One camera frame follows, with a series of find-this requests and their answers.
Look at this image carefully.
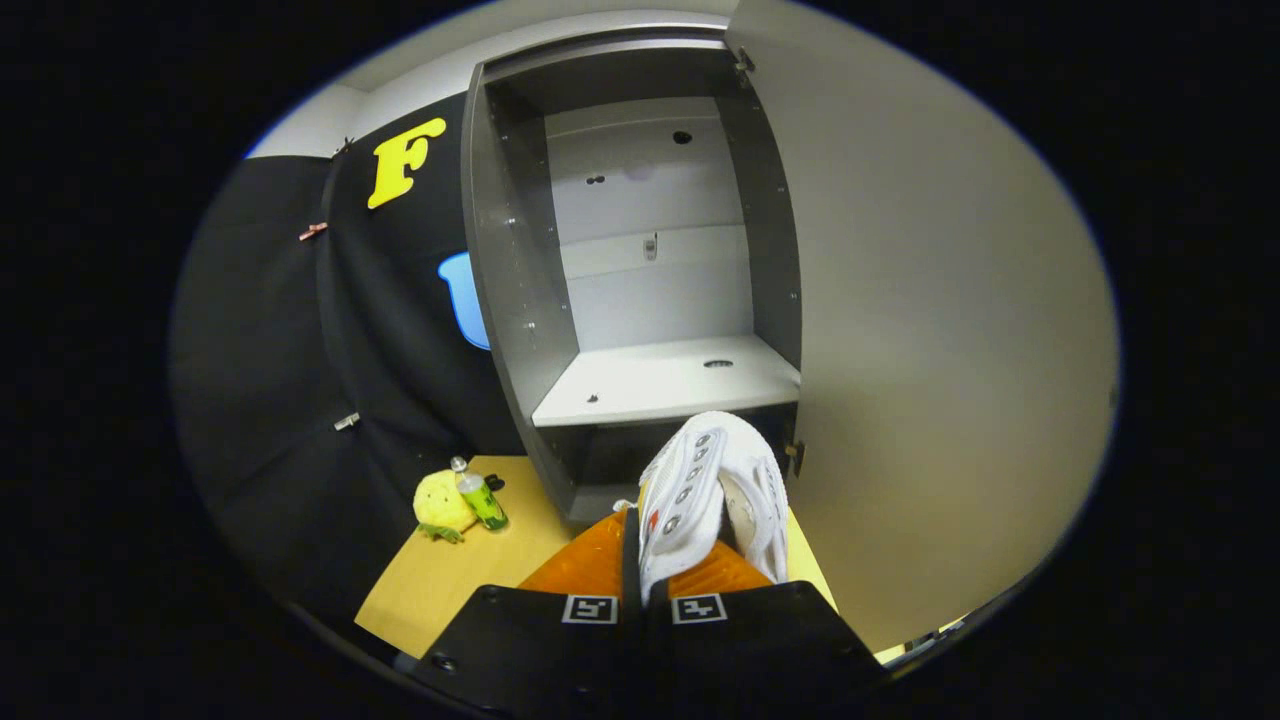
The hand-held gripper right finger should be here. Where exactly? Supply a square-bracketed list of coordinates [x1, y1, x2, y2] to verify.
[640, 540, 886, 716]

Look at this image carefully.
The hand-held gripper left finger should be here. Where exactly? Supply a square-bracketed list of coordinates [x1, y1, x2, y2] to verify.
[415, 505, 641, 716]

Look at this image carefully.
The white shoe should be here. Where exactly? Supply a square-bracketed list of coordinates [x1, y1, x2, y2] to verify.
[635, 411, 791, 606]

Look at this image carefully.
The beige shoe cabinet door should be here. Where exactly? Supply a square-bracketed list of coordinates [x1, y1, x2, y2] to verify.
[725, 0, 1121, 656]

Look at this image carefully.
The black backdrop cloth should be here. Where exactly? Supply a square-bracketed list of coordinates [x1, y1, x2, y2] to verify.
[170, 93, 561, 626]

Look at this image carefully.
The green bottle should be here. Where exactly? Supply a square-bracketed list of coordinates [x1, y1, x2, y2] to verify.
[450, 457, 509, 532]

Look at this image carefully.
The yellow plush toy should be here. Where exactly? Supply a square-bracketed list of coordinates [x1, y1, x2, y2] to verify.
[413, 470, 481, 544]

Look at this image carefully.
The grey shoe cabinet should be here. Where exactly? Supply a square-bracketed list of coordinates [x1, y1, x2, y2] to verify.
[460, 25, 806, 531]

